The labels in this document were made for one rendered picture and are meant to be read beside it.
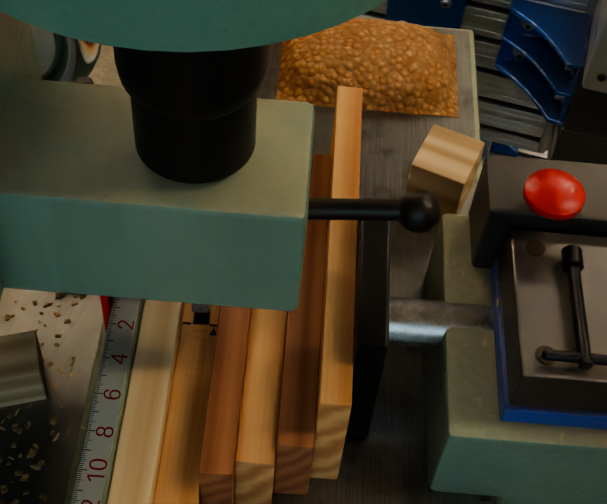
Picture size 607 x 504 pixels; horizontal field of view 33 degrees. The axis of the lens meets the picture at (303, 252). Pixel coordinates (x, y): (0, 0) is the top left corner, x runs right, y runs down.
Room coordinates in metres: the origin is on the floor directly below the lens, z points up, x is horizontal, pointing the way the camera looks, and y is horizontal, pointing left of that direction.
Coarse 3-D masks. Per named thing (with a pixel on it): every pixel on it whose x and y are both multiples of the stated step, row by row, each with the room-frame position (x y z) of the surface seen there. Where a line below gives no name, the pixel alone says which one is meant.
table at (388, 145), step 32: (448, 32) 0.60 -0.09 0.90; (320, 128) 0.49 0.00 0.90; (384, 128) 0.49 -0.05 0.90; (416, 128) 0.50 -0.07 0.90; (448, 128) 0.50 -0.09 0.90; (384, 160) 0.46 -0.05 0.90; (480, 160) 0.47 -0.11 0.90; (384, 192) 0.44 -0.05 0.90; (416, 256) 0.39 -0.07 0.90; (416, 288) 0.36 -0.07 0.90; (416, 352) 0.32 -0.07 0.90; (384, 384) 0.29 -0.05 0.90; (416, 384) 0.30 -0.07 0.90; (384, 416) 0.27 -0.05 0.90; (416, 416) 0.28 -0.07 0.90; (352, 448) 0.25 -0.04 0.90; (384, 448) 0.26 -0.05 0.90; (416, 448) 0.26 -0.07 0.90; (320, 480) 0.23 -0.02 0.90; (352, 480) 0.24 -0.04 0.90; (384, 480) 0.24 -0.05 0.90; (416, 480) 0.24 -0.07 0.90
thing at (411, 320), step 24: (360, 240) 0.32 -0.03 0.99; (384, 240) 0.32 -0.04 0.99; (360, 264) 0.30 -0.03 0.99; (384, 264) 0.31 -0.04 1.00; (360, 288) 0.29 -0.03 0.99; (384, 288) 0.29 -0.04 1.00; (360, 312) 0.28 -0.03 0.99; (384, 312) 0.28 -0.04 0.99; (408, 312) 0.30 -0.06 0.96; (432, 312) 0.30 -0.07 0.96; (456, 312) 0.30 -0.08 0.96; (480, 312) 0.31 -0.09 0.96; (360, 336) 0.26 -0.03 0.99; (384, 336) 0.26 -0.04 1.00; (408, 336) 0.29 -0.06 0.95; (432, 336) 0.29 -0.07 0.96; (360, 360) 0.26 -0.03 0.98; (384, 360) 0.26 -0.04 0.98; (360, 384) 0.26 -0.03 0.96; (360, 408) 0.26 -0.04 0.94; (360, 432) 0.26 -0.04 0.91
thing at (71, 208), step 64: (0, 128) 0.30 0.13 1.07; (64, 128) 0.30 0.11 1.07; (128, 128) 0.31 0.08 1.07; (256, 128) 0.32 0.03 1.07; (0, 192) 0.27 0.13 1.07; (64, 192) 0.27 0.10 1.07; (128, 192) 0.27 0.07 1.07; (192, 192) 0.28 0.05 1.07; (256, 192) 0.28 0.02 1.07; (0, 256) 0.27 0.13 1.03; (64, 256) 0.27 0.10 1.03; (128, 256) 0.27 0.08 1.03; (192, 256) 0.27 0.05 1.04; (256, 256) 0.27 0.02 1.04
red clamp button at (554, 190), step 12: (528, 180) 0.34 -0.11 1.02; (540, 180) 0.34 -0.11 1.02; (552, 180) 0.34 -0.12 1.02; (564, 180) 0.34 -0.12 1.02; (576, 180) 0.35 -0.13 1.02; (528, 192) 0.34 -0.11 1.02; (540, 192) 0.34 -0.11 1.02; (552, 192) 0.34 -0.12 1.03; (564, 192) 0.34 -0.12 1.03; (576, 192) 0.34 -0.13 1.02; (528, 204) 0.33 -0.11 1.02; (540, 204) 0.33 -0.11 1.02; (552, 204) 0.33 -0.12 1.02; (564, 204) 0.33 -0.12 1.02; (576, 204) 0.33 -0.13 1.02; (552, 216) 0.32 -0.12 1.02; (564, 216) 0.33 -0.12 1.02
